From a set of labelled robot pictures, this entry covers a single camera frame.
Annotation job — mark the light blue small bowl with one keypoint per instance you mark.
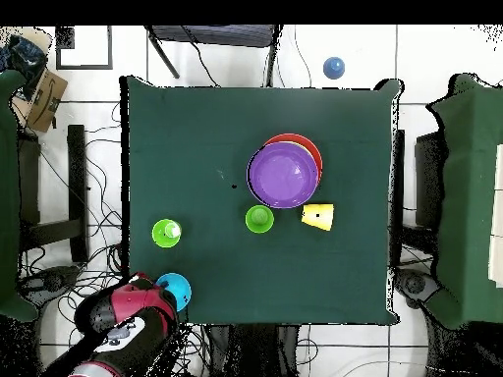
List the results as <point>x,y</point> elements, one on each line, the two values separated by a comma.
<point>178,288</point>

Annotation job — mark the plain green cup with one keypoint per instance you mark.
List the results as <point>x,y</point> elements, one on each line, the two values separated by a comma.
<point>259,219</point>

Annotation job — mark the purple bowl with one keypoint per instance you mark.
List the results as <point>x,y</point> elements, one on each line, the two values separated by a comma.
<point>283,174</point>

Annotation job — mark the ribbed yellow cup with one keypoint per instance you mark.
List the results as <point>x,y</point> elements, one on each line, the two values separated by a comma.
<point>320,216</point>

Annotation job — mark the wide orange bowl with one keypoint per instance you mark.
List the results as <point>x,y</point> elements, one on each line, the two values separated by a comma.
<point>298,137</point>

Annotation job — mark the dark blue small bowl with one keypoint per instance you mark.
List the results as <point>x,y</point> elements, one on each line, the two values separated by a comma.
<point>334,68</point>

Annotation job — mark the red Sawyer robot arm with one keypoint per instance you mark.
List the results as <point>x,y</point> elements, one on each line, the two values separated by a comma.
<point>125,326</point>

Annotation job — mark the ribbed green cup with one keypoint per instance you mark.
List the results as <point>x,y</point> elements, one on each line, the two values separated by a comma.
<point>161,235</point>

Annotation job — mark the green cloth side table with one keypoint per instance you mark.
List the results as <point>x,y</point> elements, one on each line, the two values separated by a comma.
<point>471,176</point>
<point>8,196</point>

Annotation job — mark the dark green table cloth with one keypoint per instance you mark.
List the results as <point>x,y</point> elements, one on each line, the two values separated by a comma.
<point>235,118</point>

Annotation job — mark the brown cardboard box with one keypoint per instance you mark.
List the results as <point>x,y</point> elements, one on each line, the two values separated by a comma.
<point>47,102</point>

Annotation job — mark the black bag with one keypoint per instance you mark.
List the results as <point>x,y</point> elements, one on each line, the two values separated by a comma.
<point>27,55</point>

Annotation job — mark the dark folding chair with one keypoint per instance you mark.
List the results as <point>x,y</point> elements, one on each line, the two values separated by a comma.
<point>216,35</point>

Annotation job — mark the black stand frame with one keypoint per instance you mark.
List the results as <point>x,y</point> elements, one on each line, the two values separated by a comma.
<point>428,176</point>
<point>76,176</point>

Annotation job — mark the black square frame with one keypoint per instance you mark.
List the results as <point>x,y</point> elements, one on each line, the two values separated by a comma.
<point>84,67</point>

